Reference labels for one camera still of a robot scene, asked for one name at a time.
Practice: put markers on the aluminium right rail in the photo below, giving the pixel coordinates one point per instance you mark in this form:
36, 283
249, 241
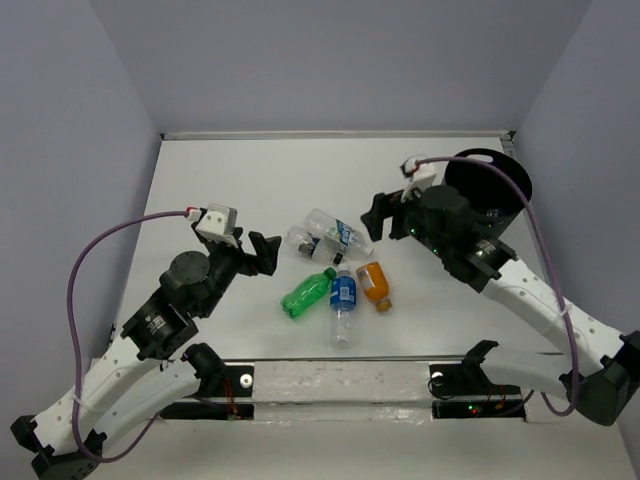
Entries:
509, 148

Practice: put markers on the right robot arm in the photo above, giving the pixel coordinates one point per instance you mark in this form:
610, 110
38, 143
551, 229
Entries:
597, 368

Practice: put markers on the clear bottle black cap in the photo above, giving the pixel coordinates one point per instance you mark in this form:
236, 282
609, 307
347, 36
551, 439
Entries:
318, 249

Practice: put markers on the orange juice bottle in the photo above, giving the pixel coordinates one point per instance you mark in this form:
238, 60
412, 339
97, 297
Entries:
375, 286

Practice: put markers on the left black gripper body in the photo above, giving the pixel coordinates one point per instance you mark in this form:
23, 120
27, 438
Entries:
228, 261

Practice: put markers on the aluminium rail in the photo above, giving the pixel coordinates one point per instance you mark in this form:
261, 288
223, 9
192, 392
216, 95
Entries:
333, 134
509, 148

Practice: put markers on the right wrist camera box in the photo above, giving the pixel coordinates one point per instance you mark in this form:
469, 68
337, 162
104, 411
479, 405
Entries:
421, 173

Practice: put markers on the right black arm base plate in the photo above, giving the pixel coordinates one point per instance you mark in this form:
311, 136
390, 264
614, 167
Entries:
457, 397

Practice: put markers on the black round bin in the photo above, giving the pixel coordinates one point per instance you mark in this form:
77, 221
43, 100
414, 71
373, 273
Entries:
494, 204

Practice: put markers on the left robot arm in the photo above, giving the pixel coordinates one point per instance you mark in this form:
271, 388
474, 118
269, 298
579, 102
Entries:
153, 362

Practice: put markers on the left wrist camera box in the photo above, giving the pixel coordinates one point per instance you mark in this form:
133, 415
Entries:
217, 224

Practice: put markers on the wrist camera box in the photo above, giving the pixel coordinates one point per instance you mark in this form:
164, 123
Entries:
421, 173
217, 224

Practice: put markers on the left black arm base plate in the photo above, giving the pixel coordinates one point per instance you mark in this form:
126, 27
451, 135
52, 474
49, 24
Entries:
230, 400

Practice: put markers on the clear bottle blue label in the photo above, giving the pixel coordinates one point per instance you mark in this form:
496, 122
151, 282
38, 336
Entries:
343, 302

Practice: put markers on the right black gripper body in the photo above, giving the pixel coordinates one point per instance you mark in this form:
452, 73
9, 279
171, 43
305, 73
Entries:
408, 216

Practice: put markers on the aluminium back rail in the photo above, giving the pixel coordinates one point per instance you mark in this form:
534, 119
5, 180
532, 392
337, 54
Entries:
333, 134

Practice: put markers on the green plastic bottle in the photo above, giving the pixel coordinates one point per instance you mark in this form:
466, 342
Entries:
310, 291

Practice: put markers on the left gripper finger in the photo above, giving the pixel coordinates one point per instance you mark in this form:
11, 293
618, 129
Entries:
252, 265
268, 249

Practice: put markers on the clear bottle green-blue label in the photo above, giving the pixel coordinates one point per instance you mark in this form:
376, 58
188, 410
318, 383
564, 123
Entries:
349, 241

